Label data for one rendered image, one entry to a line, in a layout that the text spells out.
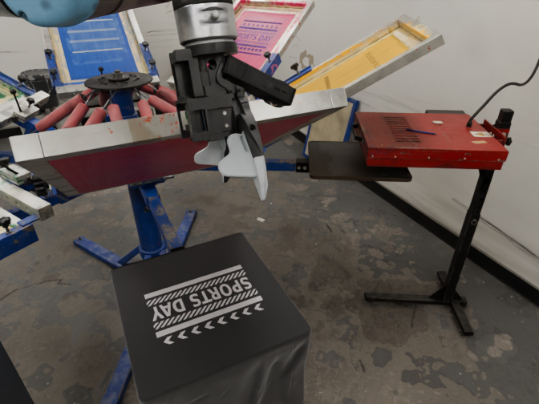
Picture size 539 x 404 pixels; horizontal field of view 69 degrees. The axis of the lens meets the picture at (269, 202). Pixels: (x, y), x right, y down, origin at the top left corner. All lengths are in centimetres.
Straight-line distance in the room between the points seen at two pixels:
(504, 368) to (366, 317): 71
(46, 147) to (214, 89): 28
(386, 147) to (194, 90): 129
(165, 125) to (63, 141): 15
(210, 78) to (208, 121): 6
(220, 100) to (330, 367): 184
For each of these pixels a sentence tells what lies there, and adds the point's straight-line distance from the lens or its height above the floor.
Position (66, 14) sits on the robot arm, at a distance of 44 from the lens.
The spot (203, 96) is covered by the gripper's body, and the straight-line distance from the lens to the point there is 52.
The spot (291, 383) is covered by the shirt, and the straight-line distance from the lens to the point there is 124.
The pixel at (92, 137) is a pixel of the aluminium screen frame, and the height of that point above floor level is 154.
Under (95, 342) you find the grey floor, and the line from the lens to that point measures 246.
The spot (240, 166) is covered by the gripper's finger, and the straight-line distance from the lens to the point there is 50.
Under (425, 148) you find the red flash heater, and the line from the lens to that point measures 177.
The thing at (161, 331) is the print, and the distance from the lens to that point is 111.
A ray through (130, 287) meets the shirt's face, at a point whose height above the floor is 95.
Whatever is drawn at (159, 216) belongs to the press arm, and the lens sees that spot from 160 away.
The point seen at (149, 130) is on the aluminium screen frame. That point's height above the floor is 154.
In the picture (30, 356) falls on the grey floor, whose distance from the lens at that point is 255.
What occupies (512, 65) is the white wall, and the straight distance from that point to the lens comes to 265.
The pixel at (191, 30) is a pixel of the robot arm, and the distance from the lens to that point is 52.
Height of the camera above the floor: 178
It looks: 32 degrees down
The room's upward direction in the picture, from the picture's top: straight up
